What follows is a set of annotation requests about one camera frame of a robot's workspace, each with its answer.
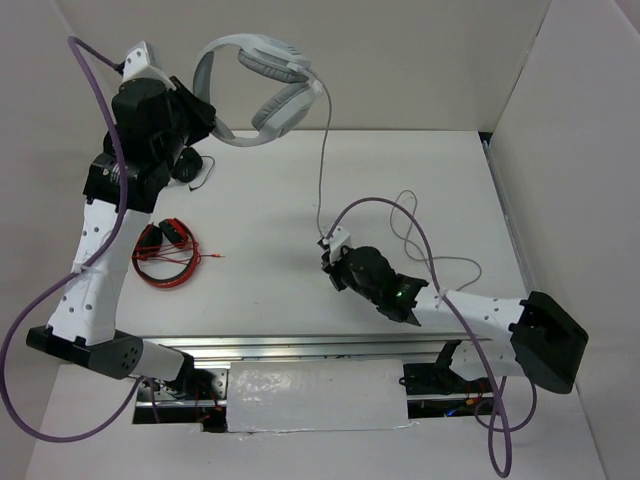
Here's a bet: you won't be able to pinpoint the red black headphones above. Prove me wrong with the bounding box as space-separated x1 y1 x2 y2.
131 218 224 290

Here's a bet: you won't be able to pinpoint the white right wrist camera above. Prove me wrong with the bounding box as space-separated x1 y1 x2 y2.
318 225 351 263

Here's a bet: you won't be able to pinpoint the white foil-covered panel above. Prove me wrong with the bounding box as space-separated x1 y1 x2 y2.
226 359 409 433

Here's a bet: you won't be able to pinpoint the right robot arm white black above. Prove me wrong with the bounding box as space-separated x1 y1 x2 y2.
322 246 589 395

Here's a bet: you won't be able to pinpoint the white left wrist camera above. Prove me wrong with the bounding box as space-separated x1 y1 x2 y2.
122 41 170 86

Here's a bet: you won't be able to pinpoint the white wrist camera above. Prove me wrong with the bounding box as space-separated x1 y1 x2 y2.
122 41 170 86
318 225 351 263

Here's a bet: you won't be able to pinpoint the front aluminium rail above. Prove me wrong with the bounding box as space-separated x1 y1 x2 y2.
146 333 465 364

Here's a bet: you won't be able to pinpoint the black on-ear headphones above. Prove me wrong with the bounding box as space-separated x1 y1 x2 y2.
171 147 216 192

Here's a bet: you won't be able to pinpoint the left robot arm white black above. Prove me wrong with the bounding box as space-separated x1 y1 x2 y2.
26 76 215 399

